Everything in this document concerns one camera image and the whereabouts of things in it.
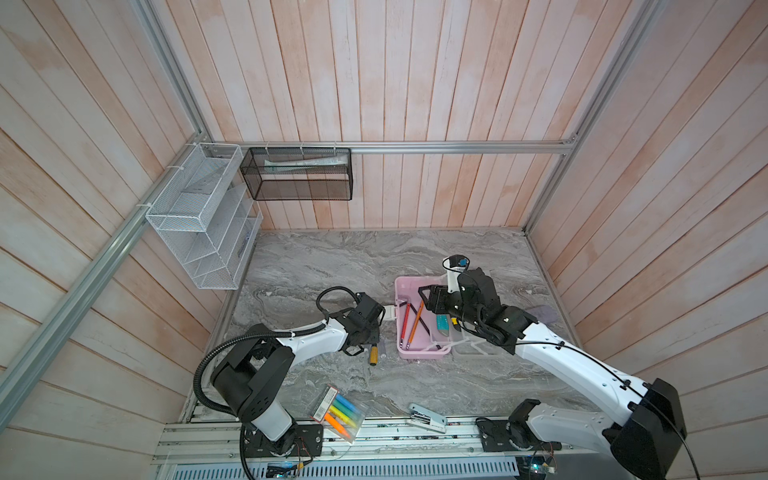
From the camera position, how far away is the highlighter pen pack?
2.50ft

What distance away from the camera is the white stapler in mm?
754

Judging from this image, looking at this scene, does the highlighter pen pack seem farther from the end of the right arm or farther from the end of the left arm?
the end of the right arm

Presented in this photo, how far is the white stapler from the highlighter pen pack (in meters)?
0.12

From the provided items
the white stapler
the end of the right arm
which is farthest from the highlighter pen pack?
the end of the right arm
